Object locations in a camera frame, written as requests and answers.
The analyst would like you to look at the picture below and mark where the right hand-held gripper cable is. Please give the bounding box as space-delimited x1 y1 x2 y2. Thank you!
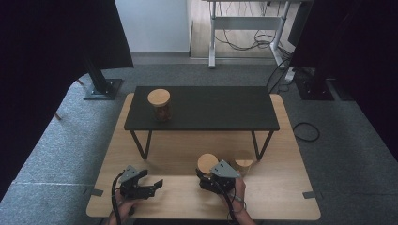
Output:
215 182 242 225

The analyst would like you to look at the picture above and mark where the black floor cable by stand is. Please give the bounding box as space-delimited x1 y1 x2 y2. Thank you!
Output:
266 58 297 95

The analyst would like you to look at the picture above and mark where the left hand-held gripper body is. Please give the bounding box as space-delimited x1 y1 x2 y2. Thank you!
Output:
118 165 158 201

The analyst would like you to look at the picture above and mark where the black low metal shelf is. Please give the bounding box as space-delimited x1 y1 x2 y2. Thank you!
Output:
123 85 281 161

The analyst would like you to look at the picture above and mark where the black stand with base plate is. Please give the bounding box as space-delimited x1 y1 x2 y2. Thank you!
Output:
83 58 124 101
295 66 336 102

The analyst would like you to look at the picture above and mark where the hand-held gripper cable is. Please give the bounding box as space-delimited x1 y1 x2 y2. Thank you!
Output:
111 171 127 225
215 182 242 225

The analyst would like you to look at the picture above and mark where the black cable bundle under desk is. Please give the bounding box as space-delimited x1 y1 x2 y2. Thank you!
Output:
215 1 294 53

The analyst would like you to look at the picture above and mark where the black curtain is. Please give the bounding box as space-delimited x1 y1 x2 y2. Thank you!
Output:
287 0 398 155
0 0 135 202

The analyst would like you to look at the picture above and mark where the person's left hand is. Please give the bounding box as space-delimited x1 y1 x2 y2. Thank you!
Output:
107 189 139 225

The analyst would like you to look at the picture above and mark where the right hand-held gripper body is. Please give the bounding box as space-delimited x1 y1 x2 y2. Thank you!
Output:
196 159 242 195

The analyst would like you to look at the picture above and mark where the looped black floor cable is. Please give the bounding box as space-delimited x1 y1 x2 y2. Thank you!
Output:
292 121 321 143

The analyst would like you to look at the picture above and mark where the person's right hand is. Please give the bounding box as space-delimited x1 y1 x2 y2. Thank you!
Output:
223 177 249 214

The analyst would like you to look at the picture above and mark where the white desk frame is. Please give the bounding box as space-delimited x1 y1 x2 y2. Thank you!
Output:
202 0 314 70

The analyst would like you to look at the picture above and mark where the wooden-lid jar with red-brown contents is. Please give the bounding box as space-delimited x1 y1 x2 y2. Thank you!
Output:
146 88 173 123

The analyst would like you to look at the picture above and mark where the wooden-lid jar with dark contents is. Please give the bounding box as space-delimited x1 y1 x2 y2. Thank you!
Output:
196 153 220 176

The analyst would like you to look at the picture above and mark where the white power strip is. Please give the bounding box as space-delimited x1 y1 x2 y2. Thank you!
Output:
283 67 297 83

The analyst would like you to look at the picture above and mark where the left hand-held gripper cable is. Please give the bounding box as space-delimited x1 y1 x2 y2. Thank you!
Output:
111 171 127 225

